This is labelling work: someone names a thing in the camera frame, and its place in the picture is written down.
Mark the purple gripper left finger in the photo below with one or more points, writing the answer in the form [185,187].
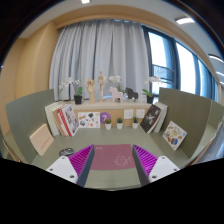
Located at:
[74,168]

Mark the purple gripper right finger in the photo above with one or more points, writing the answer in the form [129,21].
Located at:
[151,168]

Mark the black computer mouse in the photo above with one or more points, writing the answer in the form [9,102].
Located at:
[66,152]

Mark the maroon mouse pad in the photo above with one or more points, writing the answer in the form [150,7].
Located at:
[112,157]

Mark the colourful picture book right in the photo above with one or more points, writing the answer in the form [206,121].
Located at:
[174,135]

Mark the beige leaning book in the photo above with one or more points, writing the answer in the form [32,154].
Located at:
[41,139]

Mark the small potted plant right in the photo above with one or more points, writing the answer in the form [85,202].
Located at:
[135,122]

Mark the small potted plant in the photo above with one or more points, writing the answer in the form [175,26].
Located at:
[135,122]
[108,124]
[119,123]

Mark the white sticker picture card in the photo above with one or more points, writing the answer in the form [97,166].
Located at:
[89,119]

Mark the black leaning book right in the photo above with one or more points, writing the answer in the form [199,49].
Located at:
[150,119]

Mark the illustrated magazine left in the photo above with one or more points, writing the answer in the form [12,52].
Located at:
[70,119]

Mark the small potted plant middle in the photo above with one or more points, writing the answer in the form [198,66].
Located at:
[119,123]

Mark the white card right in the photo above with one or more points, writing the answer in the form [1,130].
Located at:
[140,113]

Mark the small potted plant left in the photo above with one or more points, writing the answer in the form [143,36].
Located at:
[108,124]

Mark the red white leaning book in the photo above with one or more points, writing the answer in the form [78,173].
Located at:
[59,121]

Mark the purple round number sign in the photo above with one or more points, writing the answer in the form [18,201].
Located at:
[104,116]

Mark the white book behind black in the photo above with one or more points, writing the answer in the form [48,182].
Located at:
[164,109]

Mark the white book left stack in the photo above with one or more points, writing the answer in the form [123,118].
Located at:
[51,119]

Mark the wooden shelf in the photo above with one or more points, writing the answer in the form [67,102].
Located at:
[115,109]

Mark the green desk partition right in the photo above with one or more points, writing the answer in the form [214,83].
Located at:
[200,117]

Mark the green desk partition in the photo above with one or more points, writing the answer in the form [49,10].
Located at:
[200,117]
[25,115]

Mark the white orchid black pot right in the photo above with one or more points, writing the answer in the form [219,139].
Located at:
[149,93]

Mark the white orchid black pot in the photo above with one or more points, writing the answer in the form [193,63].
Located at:
[149,93]
[77,89]

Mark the green desk partition left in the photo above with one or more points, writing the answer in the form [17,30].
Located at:
[25,115]

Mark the black horse figurine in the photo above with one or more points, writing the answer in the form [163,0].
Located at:
[131,94]

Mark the white orchid black pot left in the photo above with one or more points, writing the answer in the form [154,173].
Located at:
[77,89]

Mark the white horse figurine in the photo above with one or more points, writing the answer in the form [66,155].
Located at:
[116,94]

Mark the wooden hand model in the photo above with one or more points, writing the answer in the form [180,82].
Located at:
[90,86]

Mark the wooden mannequin figure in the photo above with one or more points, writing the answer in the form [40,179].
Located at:
[101,81]

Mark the white orchid middle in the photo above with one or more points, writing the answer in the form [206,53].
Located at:
[116,80]

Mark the grey curtain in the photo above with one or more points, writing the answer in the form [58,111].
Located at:
[106,47]

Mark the white wall socket card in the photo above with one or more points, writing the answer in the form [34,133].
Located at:
[128,114]

